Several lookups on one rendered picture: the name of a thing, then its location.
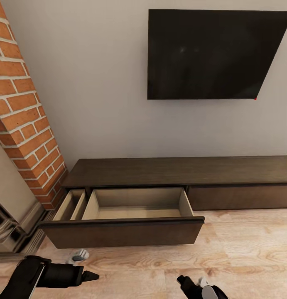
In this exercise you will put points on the wall mounted tv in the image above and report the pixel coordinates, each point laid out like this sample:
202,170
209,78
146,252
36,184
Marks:
211,54

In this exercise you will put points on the wood fireplace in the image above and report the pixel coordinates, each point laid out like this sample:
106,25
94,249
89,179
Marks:
20,212

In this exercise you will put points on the cabinet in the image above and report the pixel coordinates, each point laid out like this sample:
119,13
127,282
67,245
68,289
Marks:
150,201

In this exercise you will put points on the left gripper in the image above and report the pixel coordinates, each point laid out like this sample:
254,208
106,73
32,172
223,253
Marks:
71,276

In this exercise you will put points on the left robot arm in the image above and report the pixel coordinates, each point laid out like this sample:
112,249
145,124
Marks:
36,271

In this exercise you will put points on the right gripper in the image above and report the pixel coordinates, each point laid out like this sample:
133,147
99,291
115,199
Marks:
187,286

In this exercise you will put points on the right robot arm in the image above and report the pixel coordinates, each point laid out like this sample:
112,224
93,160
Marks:
202,290

